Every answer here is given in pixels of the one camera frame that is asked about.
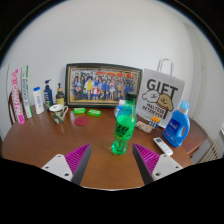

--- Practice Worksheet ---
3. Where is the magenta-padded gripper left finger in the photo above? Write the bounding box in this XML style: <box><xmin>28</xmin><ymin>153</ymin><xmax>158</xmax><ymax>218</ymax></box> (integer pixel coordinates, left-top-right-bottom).
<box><xmin>41</xmin><ymin>143</ymin><xmax>93</xmax><ymax>186</ymax></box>

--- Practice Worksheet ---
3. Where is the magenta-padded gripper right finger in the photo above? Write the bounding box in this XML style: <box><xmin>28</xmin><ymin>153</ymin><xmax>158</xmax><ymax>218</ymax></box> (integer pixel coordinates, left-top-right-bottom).
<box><xmin>132</xmin><ymin>143</ymin><xmax>184</xmax><ymax>186</ymax></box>

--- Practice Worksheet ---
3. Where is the green plastic drink bottle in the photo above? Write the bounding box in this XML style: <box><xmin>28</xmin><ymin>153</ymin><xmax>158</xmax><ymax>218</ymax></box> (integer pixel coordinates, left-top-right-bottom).
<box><xmin>110</xmin><ymin>91</ymin><xmax>138</xmax><ymax>156</ymax></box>

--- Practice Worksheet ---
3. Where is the white remote control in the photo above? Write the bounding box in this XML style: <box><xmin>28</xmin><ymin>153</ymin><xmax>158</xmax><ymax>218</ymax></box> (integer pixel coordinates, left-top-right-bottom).
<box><xmin>152</xmin><ymin>136</ymin><xmax>174</xmax><ymax>157</ymax></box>

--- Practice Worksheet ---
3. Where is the blue detergent bottle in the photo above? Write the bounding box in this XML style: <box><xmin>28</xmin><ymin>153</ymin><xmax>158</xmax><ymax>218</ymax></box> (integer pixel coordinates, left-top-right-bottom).
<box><xmin>162</xmin><ymin>100</ymin><xmax>192</xmax><ymax>148</ymax></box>

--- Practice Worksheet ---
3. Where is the puzzle cube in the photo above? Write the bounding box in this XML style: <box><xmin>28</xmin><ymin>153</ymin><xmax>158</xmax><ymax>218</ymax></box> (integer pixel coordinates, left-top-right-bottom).
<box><xmin>148</xmin><ymin>116</ymin><xmax>161</xmax><ymax>130</ymax></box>

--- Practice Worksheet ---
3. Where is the small floral pouch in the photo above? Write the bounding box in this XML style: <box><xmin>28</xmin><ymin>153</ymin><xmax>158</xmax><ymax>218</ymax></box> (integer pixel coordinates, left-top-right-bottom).
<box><xmin>135</xmin><ymin>120</ymin><xmax>154</xmax><ymax>134</ymax></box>

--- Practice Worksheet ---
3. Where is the white radiator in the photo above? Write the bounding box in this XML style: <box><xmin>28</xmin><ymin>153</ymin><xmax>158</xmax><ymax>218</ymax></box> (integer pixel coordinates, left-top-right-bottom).
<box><xmin>199</xmin><ymin>139</ymin><xmax>224</xmax><ymax>164</ymax></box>

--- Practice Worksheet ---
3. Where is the flat round red coaster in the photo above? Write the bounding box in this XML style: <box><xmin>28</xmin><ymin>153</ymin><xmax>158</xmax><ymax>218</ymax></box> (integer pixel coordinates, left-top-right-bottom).
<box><xmin>73</xmin><ymin>116</ymin><xmax>90</xmax><ymax>127</ymax></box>

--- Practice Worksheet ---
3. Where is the patterned ceramic mug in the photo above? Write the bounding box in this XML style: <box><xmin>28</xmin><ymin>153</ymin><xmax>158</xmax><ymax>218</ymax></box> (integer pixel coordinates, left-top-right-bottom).
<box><xmin>48</xmin><ymin>103</ymin><xmax>69</xmax><ymax>125</ymax></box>

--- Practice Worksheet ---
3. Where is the white bottle with blue cap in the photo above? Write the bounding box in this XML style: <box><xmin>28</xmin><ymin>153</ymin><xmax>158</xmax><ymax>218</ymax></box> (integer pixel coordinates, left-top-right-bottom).
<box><xmin>32</xmin><ymin>86</ymin><xmax>45</xmax><ymax>115</ymax></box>

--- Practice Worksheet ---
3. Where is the brown pump bottle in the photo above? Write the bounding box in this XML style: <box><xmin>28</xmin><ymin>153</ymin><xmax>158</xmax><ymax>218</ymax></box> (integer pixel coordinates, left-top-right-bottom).
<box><xmin>55</xmin><ymin>82</ymin><xmax>66</xmax><ymax>107</ymax></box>

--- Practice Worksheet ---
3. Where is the white printed paper bag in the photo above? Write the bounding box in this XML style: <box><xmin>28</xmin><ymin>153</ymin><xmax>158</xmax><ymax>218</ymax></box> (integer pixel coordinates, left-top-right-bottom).
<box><xmin>135</xmin><ymin>58</ymin><xmax>186</xmax><ymax>129</ymax></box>

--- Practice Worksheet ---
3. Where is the dark blue pump bottle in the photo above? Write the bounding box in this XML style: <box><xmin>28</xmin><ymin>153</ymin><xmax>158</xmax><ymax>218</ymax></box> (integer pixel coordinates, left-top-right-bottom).
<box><xmin>43</xmin><ymin>78</ymin><xmax>54</xmax><ymax>112</ymax></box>

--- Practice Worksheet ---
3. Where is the green and white long tube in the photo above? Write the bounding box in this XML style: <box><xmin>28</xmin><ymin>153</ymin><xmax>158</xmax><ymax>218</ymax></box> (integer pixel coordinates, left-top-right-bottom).
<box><xmin>20</xmin><ymin>65</ymin><xmax>34</xmax><ymax>119</ymax></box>

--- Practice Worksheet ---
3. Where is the pink and white long tube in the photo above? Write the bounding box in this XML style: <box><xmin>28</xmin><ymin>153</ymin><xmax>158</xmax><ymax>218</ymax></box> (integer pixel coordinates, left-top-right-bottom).
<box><xmin>10</xmin><ymin>68</ymin><xmax>26</xmax><ymax>125</ymax></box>

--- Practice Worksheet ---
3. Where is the framed group picture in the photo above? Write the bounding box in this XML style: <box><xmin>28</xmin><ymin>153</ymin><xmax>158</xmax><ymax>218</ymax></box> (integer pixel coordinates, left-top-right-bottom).
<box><xmin>64</xmin><ymin>62</ymin><xmax>144</xmax><ymax>109</ymax></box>

